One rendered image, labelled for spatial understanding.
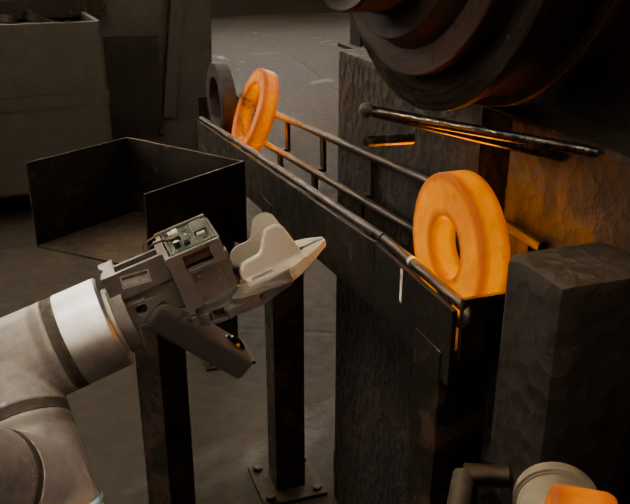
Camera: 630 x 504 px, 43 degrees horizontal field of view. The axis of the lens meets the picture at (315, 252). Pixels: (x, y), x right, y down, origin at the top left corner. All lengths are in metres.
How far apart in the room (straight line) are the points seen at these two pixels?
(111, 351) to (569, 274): 0.40
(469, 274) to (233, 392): 1.25
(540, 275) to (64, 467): 0.41
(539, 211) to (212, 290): 0.33
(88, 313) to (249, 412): 1.20
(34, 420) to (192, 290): 0.17
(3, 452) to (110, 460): 1.17
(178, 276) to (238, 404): 1.22
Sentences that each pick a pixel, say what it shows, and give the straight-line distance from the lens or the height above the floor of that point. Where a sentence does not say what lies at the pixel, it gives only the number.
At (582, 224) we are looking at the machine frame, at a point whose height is 0.80.
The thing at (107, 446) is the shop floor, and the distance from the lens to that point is 1.84.
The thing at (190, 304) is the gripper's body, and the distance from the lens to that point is 0.74.
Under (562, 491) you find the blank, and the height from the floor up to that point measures 0.78.
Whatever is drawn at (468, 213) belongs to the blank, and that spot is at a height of 0.79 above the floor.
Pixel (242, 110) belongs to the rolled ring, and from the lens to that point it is 1.75.
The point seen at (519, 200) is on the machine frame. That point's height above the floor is 0.79.
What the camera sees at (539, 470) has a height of 0.69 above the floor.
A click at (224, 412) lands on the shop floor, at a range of 1.91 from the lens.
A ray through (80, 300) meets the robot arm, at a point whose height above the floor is 0.74.
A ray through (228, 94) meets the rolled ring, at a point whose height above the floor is 0.71.
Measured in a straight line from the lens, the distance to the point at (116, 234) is 1.31.
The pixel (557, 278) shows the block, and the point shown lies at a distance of 0.63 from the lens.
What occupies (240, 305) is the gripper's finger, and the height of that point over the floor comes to 0.72.
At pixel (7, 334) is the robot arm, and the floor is 0.72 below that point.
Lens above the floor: 1.05
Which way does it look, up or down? 22 degrees down
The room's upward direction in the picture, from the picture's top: straight up
